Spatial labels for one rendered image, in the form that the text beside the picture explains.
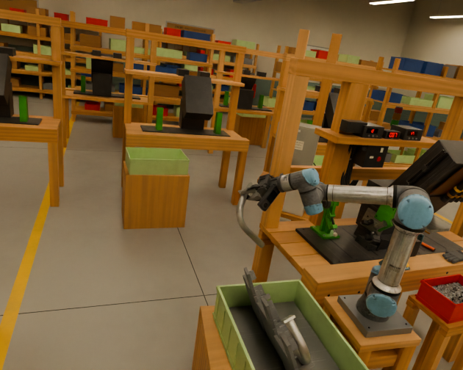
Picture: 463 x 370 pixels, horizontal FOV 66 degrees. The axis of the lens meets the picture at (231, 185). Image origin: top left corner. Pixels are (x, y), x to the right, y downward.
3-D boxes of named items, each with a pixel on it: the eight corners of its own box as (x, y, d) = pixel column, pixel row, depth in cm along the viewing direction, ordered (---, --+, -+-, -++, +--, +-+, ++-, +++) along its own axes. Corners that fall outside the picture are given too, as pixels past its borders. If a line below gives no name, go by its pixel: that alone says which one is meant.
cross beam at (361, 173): (424, 180, 285) (428, 169, 281) (281, 180, 235) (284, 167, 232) (419, 178, 289) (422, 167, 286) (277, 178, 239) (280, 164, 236)
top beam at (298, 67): (475, 98, 258) (479, 85, 254) (295, 75, 200) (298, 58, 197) (463, 96, 265) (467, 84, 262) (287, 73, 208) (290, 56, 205)
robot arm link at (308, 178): (317, 189, 145) (310, 169, 144) (292, 194, 151) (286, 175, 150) (322, 183, 152) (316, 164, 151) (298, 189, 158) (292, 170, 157)
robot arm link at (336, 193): (429, 180, 149) (310, 176, 168) (431, 189, 139) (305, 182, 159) (426, 207, 152) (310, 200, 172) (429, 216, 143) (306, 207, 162)
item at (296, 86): (429, 219, 291) (474, 98, 257) (265, 228, 235) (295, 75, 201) (420, 214, 299) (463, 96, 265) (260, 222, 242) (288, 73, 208)
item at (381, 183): (406, 233, 254) (421, 189, 242) (372, 236, 243) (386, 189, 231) (386, 221, 270) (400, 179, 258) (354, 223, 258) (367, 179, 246)
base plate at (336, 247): (465, 252, 244) (467, 249, 243) (333, 266, 202) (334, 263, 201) (416, 223, 280) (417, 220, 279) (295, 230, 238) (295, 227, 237)
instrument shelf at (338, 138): (442, 149, 248) (444, 143, 247) (336, 144, 214) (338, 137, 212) (414, 139, 269) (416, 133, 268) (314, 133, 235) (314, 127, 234)
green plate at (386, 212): (395, 228, 223) (412, 198, 218) (386, 226, 219) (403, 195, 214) (382, 219, 233) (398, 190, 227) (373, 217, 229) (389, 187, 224)
